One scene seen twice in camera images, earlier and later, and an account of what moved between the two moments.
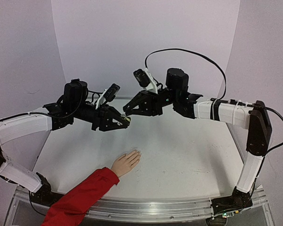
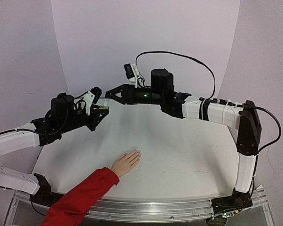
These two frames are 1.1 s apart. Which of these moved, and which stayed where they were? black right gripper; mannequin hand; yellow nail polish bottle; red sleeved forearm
Moved: yellow nail polish bottle; black right gripper
Stayed: mannequin hand; red sleeved forearm
